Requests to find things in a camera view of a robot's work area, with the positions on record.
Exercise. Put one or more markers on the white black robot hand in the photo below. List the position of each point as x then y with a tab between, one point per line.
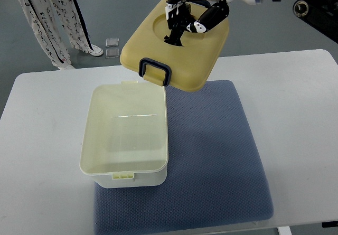
196	16

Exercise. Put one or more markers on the clear plastic box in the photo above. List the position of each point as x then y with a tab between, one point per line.
112	42
112	53

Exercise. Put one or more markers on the white storage box base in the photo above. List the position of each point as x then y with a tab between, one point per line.
125	141

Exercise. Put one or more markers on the white table leg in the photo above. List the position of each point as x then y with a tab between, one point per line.
284	230

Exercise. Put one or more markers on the black table edge clamp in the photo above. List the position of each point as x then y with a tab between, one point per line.
330	224

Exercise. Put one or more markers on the person in patterned trousers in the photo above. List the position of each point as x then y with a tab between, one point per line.
40	15

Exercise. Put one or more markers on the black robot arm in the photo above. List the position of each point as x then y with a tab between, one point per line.
318	14

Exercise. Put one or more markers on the upper clear plastic box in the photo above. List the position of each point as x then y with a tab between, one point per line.
112	42

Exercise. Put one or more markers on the lower clear plastic box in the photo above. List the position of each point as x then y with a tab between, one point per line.
112	53

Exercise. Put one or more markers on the yellow storage box lid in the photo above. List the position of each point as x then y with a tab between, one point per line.
185	67

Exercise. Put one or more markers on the blue textured mat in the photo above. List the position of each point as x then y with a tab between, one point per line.
214	175

